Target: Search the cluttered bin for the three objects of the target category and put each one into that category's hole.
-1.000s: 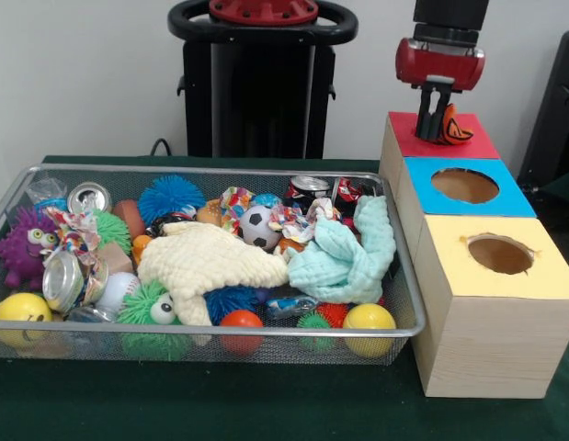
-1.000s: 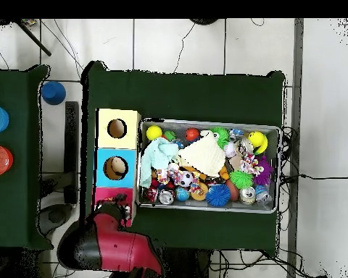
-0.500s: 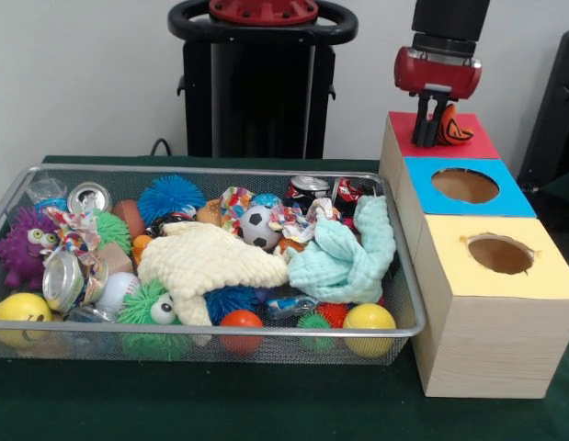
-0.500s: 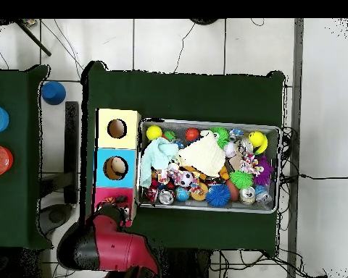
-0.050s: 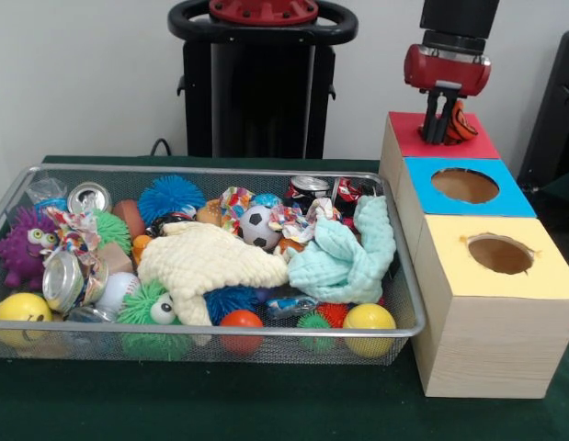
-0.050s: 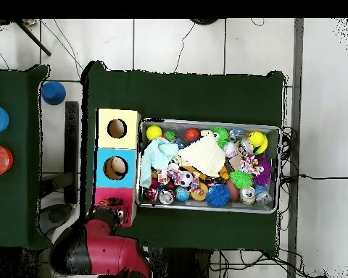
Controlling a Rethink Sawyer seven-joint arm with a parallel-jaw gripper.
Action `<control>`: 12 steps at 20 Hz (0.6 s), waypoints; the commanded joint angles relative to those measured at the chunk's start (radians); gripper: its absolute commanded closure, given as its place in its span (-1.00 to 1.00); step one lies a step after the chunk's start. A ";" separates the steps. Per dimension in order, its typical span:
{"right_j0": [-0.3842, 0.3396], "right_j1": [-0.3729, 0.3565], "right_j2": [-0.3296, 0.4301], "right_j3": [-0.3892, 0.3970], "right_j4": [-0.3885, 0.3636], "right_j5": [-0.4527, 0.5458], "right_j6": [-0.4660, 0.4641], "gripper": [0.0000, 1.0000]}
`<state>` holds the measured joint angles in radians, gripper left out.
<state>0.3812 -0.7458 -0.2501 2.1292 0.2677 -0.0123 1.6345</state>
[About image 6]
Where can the dark stand base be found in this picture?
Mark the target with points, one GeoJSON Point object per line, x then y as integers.
{"type": "Point", "coordinates": [56, 215]}

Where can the red robot arm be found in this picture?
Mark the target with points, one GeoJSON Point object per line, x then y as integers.
{"type": "Point", "coordinates": [113, 254]}

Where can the black upright panel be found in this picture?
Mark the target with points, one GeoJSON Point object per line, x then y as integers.
{"type": "Point", "coordinates": [71, 150]}

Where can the wooden box with three holes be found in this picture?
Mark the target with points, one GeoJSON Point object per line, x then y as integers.
{"type": "Point", "coordinates": [116, 169]}

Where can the dark green side table cloth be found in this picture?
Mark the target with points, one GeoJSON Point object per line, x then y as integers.
{"type": "Point", "coordinates": [14, 202]}

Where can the black tripod leg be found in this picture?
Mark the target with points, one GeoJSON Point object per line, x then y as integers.
{"type": "Point", "coordinates": [34, 39]}

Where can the cream waffle cloth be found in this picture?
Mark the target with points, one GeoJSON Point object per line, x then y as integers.
{"type": "Point", "coordinates": [203, 156]}

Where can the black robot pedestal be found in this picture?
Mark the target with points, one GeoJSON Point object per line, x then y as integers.
{"type": "Point", "coordinates": [185, 266]}

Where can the blue spiky ball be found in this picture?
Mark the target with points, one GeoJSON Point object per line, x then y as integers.
{"type": "Point", "coordinates": [218, 195]}

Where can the red orange ball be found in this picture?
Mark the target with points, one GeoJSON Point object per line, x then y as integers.
{"type": "Point", "coordinates": [192, 134]}

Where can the plain yellow ball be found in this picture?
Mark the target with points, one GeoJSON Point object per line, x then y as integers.
{"type": "Point", "coordinates": [154, 133]}

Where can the green furry toy with eyes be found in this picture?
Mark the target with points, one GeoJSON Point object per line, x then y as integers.
{"type": "Point", "coordinates": [221, 136]}

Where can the purple spiky monster toy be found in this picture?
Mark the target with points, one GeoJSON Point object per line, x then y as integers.
{"type": "Point", "coordinates": [264, 170]}

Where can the mint green cloth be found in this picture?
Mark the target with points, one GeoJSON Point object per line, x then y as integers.
{"type": "Point", "coordinates": [156, 156]}

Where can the yellow smiley ball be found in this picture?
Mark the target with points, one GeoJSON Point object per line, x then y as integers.
{"type": "Point", "coordinates": [256, 139]}

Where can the blue plastic cup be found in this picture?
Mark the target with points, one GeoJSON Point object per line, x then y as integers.
{"type": "Point", "coordinates": [53, 92]}

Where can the black round base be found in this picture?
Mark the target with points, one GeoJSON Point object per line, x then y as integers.
{"type": "Point", "coordinates": [203, 21]}

